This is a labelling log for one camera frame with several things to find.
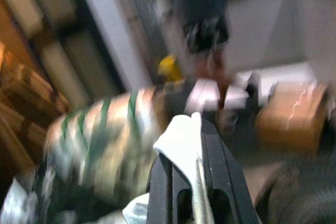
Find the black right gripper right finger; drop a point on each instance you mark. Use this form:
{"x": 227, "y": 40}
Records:
{"x": 223, "y": 171}

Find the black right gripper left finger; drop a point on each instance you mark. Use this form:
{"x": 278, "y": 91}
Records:
{"x": 164, "y": 197}

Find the white cloth garment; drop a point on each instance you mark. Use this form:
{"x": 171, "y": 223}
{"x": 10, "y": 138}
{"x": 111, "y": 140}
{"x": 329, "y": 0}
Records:
{"x": 187, "y": 150}

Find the green striped laundry bag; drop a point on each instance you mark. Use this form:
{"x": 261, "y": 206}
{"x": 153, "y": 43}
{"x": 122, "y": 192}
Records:
{"x": 105, "y": 142}

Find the brown cardboard box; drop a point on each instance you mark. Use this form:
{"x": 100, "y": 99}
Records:
{"x": 292, "y": 117}

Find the yellow plastic object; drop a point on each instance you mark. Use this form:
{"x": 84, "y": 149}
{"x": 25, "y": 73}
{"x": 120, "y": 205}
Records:
{"x": 170, "y": 69}

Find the person in black shorts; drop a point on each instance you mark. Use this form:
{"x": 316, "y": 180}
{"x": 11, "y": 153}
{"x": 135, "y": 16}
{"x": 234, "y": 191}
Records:
{"x": 207, "y": 30}

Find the white cabinet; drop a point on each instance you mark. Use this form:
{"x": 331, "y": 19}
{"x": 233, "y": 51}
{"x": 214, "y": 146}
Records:
{"x": 278, "y": 22}

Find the wooden panelled door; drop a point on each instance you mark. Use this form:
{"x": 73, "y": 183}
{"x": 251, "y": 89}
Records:
{"x": 47, "y": 58}

